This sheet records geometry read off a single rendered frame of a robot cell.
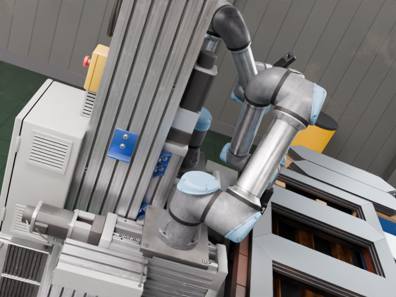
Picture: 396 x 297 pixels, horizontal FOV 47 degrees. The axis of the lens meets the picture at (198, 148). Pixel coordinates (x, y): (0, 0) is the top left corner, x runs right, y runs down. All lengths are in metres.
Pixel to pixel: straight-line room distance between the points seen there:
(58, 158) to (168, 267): 0.50
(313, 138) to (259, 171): 3.04
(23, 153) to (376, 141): 4.27
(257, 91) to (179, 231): 0.50
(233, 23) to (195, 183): 0.64
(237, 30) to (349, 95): 3.31
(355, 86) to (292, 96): 3.53
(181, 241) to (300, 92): 0.58
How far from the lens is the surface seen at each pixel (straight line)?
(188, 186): 1.34
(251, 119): 1.51
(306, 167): 2.83
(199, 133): 1.80
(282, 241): 2.06
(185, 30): 1.32
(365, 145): 5.23
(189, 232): 1.42
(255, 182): 1.35
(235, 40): 1.69
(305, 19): 4.53
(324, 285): 2.01
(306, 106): 1.37
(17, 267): 1.98
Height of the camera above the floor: 1.96
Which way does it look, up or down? 27 degrees down
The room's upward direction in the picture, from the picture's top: 23 degrees clockwise
